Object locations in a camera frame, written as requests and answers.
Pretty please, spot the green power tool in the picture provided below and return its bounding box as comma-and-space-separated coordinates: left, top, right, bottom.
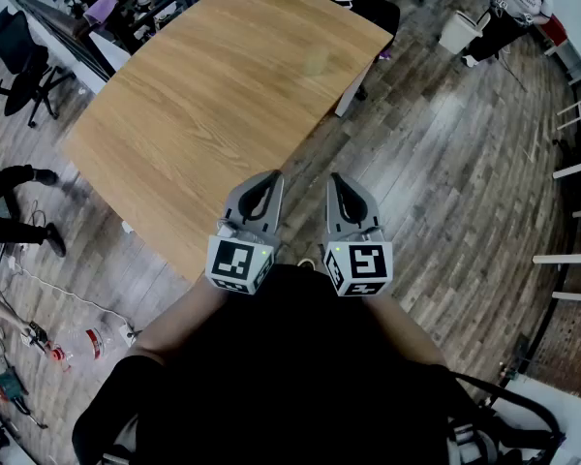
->
0, 368, 31, 409

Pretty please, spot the purple cloth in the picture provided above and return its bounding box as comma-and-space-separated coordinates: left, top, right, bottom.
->
82, 0, 121, 24

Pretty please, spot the black office chair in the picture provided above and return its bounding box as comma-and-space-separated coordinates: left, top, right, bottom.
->
0, 6, 76, 129

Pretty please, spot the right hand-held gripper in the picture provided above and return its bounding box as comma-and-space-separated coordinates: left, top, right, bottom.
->
321, 172, 394, 298

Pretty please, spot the white table leg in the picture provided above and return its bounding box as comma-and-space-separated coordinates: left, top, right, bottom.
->
335, 60, 375, 119

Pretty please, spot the white table frame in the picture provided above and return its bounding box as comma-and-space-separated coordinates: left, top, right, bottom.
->
555, 89, 581, 133
532, 155, 581, 304

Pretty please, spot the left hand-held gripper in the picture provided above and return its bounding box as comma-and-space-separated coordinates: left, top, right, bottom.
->
204, 170, 286, 296

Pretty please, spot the clear bottle with red label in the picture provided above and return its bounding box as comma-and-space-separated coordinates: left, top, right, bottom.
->
57, 325, 122, 361

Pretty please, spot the red wire spool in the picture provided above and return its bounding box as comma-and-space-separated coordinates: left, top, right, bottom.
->
46, 345, 73, 373

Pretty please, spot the person's black shirt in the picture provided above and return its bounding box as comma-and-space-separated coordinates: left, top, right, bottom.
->
72, 262, 495, 465

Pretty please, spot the black metal railing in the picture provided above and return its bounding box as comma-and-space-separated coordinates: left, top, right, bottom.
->
5, 0, 120, 84

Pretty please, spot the red box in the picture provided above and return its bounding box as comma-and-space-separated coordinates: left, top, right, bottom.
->
543, 14, 568, 58

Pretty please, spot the white trash bin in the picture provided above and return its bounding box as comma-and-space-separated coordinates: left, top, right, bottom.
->
438, 10, 491, 56

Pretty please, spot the white power strip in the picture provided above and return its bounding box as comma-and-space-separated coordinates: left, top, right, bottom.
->
117, 324, 140, 348

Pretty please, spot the person's right forearm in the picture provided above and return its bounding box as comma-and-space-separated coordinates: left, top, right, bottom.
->
367, 294, 449, 367

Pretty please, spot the black harness strap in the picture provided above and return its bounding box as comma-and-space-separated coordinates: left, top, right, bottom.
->
447, 370, 567, 465

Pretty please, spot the person's left forearm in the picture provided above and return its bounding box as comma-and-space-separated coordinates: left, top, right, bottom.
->
125, 278, 229, 362

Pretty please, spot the black mesh chair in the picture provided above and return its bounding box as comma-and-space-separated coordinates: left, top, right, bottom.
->
314, 0, 402, 38

